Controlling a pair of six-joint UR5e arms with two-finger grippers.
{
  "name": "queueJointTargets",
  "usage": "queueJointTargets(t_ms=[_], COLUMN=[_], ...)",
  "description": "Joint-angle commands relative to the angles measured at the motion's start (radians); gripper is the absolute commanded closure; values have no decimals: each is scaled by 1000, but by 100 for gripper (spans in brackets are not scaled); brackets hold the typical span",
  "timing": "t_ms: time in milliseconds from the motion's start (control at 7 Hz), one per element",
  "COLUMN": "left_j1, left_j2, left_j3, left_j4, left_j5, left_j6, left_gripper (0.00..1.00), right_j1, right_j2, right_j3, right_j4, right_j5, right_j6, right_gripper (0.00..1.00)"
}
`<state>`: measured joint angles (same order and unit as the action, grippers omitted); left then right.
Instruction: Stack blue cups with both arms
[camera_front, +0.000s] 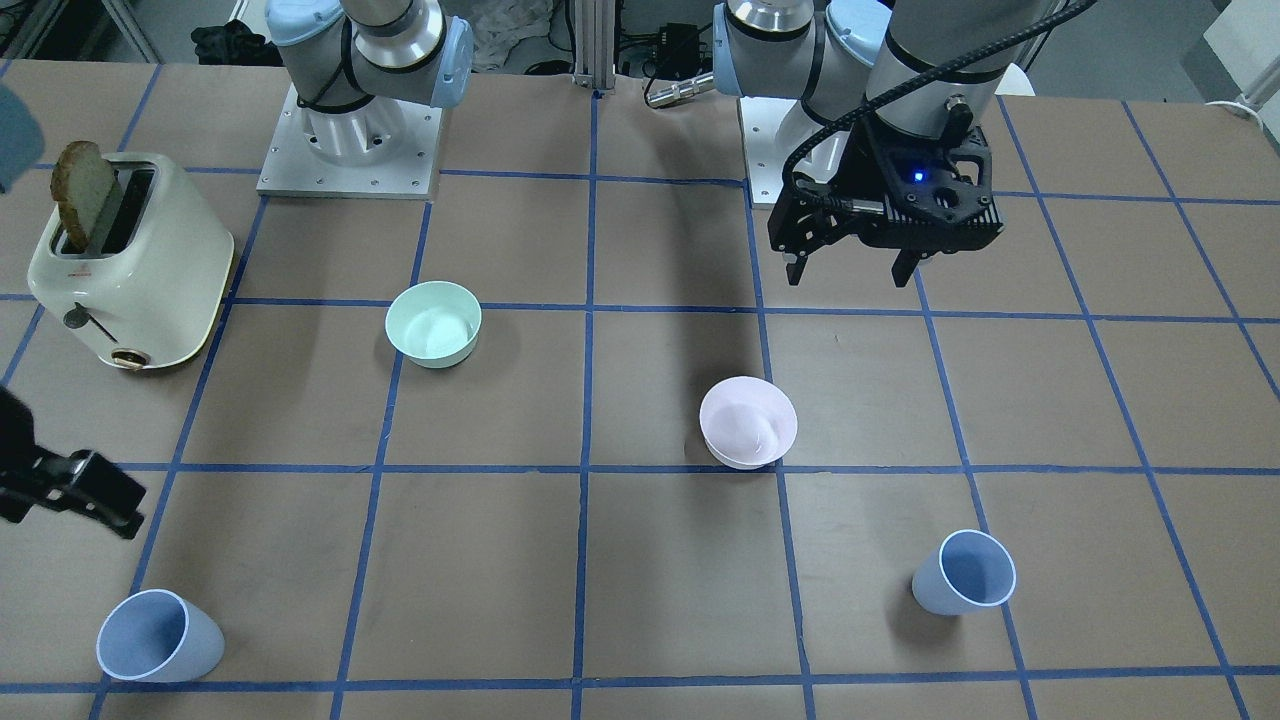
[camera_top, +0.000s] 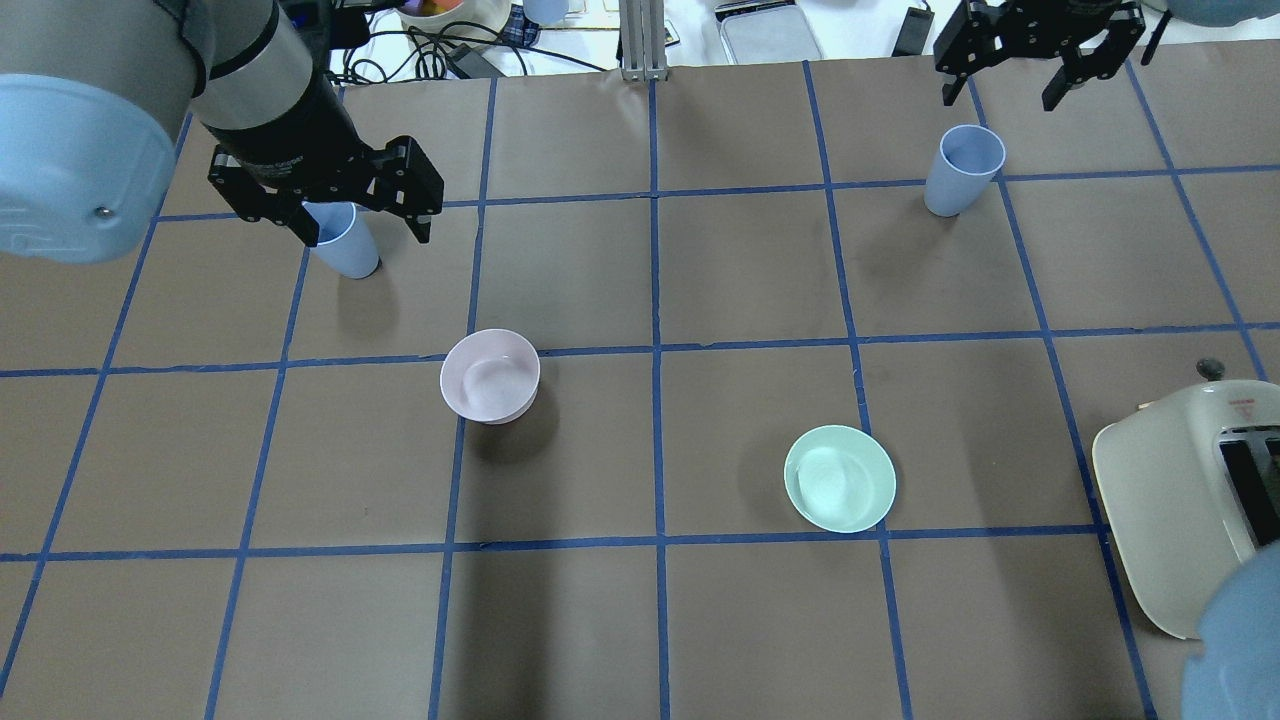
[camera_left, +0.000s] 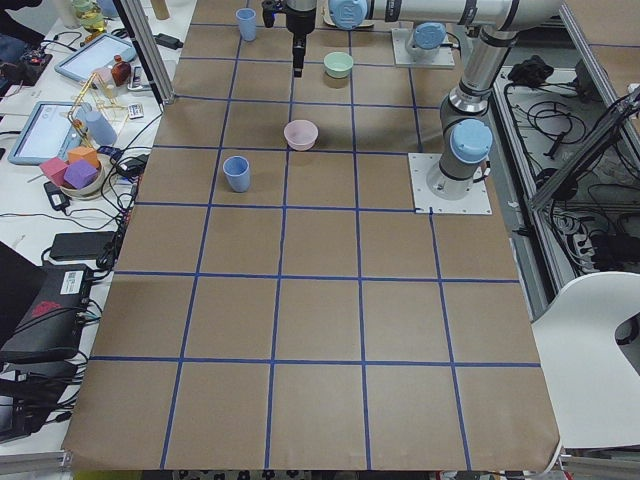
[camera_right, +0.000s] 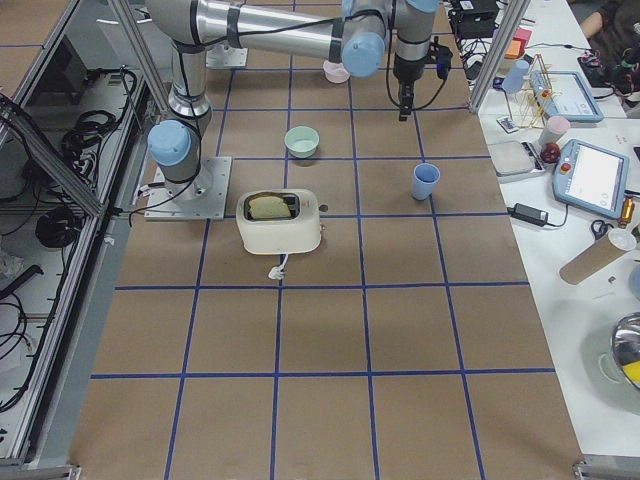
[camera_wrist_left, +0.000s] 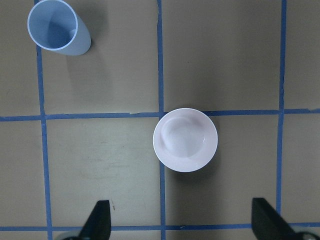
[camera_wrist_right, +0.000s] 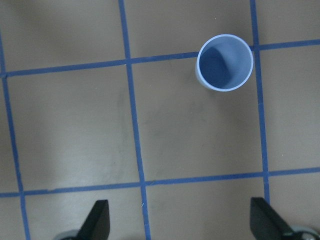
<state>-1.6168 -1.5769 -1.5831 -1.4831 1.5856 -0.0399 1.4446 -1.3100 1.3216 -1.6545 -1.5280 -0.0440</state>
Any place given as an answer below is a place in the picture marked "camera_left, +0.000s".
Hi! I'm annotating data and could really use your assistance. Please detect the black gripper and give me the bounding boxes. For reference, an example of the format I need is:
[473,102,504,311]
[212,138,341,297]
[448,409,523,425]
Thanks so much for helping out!
[261,0,317,77]

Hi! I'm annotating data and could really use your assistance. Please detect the blue cup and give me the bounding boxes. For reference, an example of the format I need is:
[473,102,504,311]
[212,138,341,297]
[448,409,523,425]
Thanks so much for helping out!
[223,156,251,193]
[236,8,257,42]

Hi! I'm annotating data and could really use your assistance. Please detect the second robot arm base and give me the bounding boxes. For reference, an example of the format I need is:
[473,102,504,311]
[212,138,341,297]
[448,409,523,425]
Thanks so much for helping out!
[405,22,447,57]

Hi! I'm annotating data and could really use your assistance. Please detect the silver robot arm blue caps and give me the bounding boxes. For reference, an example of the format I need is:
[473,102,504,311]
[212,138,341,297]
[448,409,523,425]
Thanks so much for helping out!
[329,1,561,193]

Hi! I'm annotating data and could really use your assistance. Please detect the green bowl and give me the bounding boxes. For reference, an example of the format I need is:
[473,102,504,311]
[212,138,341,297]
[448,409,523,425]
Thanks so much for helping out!
[323,51,354,79]

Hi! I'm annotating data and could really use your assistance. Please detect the pink bowl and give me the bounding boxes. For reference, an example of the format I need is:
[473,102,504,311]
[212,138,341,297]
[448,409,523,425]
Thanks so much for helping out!
[283,119,319,151]

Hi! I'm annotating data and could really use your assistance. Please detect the brown glass bottle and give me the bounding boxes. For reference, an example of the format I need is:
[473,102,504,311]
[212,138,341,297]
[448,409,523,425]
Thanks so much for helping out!
[111,55,132,87]

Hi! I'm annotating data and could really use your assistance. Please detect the teach pendant tablet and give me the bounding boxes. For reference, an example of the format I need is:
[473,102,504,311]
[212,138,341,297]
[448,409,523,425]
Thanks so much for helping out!
[8,101,82,165]
[54,33,137,82]

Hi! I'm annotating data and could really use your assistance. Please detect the lavender cup on desk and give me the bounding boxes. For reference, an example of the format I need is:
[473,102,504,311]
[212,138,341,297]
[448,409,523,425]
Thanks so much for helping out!
[85,110,117,146]

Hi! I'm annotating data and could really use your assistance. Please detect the bowl of foam blocks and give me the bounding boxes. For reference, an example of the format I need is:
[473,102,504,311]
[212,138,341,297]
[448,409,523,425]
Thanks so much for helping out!
[40,146,106,200]

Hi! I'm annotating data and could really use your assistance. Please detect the black power adapter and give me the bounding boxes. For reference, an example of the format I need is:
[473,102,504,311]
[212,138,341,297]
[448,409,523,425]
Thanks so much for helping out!
[49,231,114,261]

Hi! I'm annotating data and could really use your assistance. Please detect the white chair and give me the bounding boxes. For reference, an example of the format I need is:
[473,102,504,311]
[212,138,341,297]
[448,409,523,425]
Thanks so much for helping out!
[532,272,639,449]

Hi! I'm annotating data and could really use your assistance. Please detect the aluminium frame post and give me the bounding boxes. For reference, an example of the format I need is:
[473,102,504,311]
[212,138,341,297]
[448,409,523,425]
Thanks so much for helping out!
[114,0,175,106]

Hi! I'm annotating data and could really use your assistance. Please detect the wooden stick frame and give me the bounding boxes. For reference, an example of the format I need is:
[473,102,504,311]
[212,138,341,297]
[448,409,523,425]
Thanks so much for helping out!
[67,68,128,146]

